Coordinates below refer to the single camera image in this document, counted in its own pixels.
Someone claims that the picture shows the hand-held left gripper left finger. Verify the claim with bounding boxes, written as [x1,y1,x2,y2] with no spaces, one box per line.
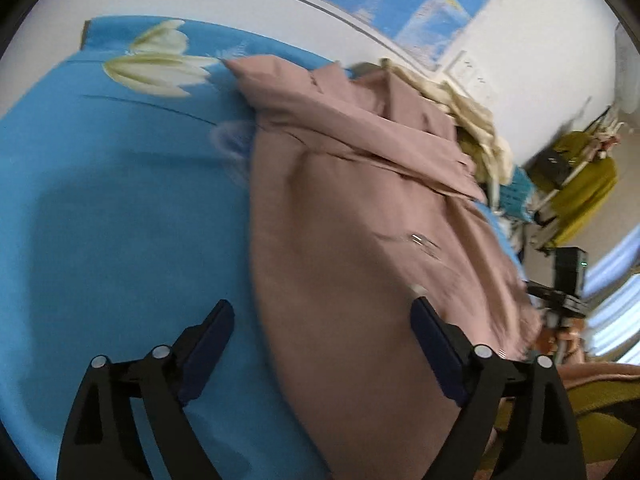
[57,299,235,480]

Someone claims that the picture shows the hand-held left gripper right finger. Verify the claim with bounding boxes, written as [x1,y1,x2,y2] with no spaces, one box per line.
[410,297,586,480]

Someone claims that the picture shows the pink large garment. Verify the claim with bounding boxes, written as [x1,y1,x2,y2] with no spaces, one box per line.
[222,55,543,480]

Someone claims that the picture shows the white clothes rack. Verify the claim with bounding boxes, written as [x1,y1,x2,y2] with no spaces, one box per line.
[532,110,626,247]

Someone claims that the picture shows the window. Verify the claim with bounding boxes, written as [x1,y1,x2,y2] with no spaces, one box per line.
[584,224,640,363]

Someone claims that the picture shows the yellow green hanging garment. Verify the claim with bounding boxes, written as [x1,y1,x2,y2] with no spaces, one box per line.
[530,130,618,248]

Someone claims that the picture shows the teal plastic basket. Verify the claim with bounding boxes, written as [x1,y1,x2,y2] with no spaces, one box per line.
[500,167,536,222]

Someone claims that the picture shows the black bag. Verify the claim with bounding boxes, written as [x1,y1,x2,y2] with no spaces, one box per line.
[539,147,577,189]

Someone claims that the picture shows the olive green cloth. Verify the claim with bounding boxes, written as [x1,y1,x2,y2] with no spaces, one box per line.
[475,382,640,480]

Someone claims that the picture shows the blue flower print bedsheet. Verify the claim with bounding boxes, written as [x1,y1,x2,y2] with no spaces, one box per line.
[0,16,526,480]

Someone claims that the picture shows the cream cloth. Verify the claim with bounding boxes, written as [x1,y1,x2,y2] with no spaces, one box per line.
[380,57,516,186]

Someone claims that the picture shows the white wall switch plate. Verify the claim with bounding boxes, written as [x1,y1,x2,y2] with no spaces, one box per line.
[442,50,501,106]

